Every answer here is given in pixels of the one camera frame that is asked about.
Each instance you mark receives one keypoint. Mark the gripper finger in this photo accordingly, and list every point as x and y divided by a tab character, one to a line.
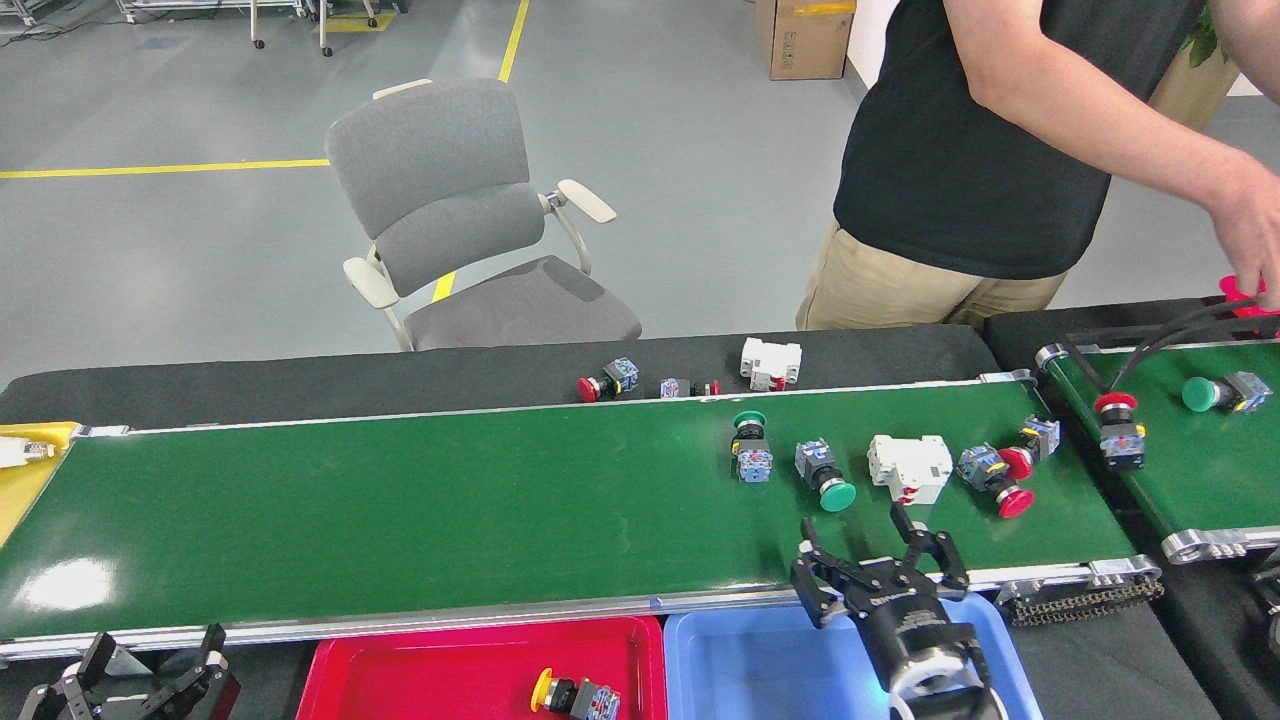
940	560
825	585
210	680
85	670

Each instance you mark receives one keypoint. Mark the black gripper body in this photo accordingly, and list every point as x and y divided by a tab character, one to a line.
915	620

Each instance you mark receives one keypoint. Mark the green mushroom push button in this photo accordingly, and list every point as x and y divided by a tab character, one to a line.
750	420
838	495
1200	395

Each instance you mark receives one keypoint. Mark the white circuit breaker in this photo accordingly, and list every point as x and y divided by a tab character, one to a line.
770	360
910	465

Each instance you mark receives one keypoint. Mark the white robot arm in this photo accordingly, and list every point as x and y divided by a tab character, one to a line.
940	695

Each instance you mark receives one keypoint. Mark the blue plastic tray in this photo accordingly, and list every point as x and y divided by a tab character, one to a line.
740	670

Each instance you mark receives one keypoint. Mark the red plastic tray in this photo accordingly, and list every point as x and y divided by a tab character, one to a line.
420	670
1235	300

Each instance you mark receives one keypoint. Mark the short green conveyor belt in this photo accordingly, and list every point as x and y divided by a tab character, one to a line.
1210	460

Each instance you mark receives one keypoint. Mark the long green conveyor belt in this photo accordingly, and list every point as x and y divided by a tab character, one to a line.
450	510

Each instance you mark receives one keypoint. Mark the person's right hand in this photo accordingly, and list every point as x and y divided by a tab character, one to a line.
1250	230

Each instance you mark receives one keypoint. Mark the yellow plastic bin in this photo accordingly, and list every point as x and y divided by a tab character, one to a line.
30	500

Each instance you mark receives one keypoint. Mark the yellow mushroom push button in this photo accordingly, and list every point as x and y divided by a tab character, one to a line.
545	690

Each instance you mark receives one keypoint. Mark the person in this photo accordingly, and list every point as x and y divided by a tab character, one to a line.
950	150

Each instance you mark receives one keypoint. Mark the cardboard box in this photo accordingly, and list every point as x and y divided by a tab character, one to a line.
800	40

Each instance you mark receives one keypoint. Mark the grey office chair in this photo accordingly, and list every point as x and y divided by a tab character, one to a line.
440	150

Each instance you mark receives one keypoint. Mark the white wheeled stand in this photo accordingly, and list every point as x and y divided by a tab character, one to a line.
324	30

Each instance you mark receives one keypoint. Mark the white wheeled shelf cart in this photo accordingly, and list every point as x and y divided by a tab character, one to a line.
200	5

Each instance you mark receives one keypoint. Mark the white switch part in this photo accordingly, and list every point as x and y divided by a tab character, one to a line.
15	452

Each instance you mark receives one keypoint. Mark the black angled guide bracket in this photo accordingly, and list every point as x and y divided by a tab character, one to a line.
1200	320

